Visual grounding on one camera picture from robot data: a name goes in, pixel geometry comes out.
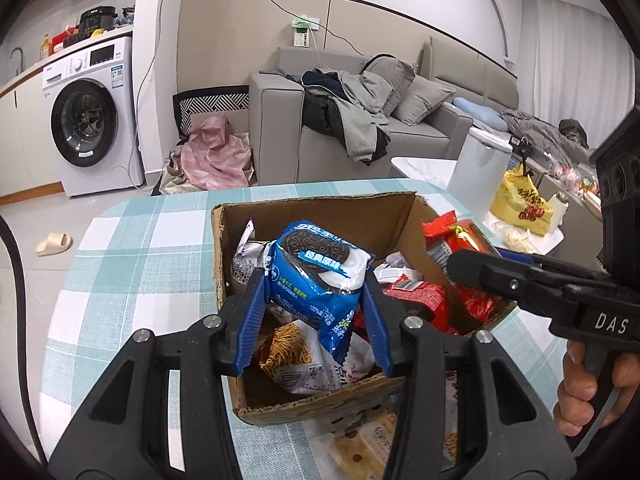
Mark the yellow cake packet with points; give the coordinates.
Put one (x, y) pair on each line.
(360, 445)

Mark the small black stand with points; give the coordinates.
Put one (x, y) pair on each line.
(522, 152)

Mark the grey sofa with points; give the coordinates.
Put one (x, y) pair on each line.
(275, 130)

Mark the white crumpled packet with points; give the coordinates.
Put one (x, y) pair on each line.
(400, 270)

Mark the red foil snack packet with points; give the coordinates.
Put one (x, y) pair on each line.
(465, 235)

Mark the beige slipper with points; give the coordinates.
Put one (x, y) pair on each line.
(54, 244)

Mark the white coffee table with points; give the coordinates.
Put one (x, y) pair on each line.
(425, 170)

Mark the person's right hand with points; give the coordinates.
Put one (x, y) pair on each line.
(575, 390)

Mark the red box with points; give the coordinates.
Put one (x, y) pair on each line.
(65, 40)

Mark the white washing machine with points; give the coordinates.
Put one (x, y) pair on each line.
(125, 125)

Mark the white bin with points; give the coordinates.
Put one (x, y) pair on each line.
(477, 170)

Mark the grey jacket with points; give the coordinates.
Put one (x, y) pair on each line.
(360, 115)

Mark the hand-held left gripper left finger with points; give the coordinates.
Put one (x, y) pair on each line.
(250, 325)

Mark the grey cushion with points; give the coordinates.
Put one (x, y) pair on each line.
(395, 82)
(425, 102)

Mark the black rice cooker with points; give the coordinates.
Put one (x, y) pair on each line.
(97, 20)

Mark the red chip bag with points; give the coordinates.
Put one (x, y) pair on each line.
(420, 295)

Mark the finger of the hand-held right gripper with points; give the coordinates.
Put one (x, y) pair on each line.
(560, 264)
(500, 280)

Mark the white noodle snack bag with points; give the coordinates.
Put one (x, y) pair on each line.
(295, 355)

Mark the yellow plastic bag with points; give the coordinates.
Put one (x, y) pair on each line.
(522, 205)

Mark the teal checkered tablecloth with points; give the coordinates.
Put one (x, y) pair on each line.
(150, 260)

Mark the white curtain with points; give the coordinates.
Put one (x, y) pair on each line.
(565, 60)

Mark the grey blanket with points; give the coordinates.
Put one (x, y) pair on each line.
(540, 130)

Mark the blue cookie packet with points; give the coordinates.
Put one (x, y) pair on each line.
(315, 270)

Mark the white cylindrical bottle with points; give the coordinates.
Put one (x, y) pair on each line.
(559, 212)

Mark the white counter cabinet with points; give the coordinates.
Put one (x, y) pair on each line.
(25, 150)

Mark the green white wall socket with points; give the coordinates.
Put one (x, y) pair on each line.
(304, 32)

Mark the brown cardboard box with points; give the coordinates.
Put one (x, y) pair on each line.
(350, 220)

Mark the yellow bottle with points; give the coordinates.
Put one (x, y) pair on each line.
(45, 47)

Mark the metal faucet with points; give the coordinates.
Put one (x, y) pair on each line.
(19, 60)

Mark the light blue pillow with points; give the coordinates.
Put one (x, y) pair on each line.
(477, 112)

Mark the black clothes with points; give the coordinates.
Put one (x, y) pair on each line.
(320, 110)

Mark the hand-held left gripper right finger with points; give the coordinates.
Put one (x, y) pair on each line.
(375, 325)

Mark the pink plastic bag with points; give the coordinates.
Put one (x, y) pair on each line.
(215, 155)

